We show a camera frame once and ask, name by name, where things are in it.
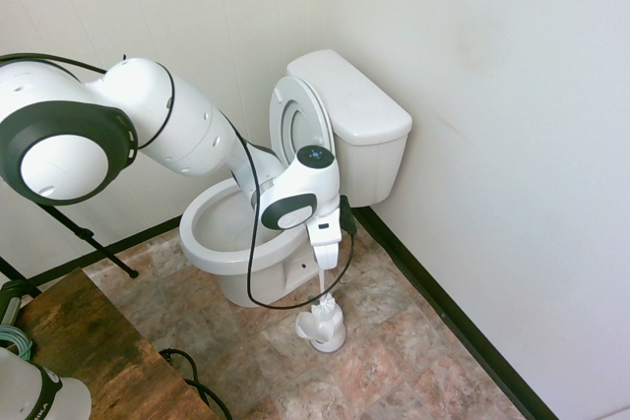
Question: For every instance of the white toilet brush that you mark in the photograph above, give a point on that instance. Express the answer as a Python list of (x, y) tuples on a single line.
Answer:
[(326, 311)]

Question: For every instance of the black camera tripod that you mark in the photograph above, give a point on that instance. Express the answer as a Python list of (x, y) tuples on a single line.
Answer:
[(83, 235)]

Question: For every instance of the black baseboard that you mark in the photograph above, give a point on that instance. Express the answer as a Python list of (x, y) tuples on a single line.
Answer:
[(443, 292)]

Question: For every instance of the white brush holder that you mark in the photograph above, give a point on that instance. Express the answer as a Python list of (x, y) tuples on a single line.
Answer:
[(327, 341)]

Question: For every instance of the white toilet tank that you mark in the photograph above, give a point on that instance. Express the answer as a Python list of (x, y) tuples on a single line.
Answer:
[(364, 110)]

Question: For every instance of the brown wooden table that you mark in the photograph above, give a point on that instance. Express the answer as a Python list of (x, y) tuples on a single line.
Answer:
[(108, 341)]

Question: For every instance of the white toilet seat and lid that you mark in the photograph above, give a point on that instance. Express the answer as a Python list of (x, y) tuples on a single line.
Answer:
[(290, 120)]

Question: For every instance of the white toilet bowl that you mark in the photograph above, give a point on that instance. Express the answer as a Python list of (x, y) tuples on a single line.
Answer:
[(226, 253)]

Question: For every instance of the dark green cylindrical object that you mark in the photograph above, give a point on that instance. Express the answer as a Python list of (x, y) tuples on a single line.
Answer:
[(11, 299)]

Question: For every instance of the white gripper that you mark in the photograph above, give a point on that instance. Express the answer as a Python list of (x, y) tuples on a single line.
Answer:
[(326, 243)]

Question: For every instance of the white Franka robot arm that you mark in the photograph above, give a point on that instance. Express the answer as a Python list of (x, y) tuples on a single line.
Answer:
[(162, 115)]

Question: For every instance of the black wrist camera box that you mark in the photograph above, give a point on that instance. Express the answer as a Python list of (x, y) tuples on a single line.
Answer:
[(348, 216)]

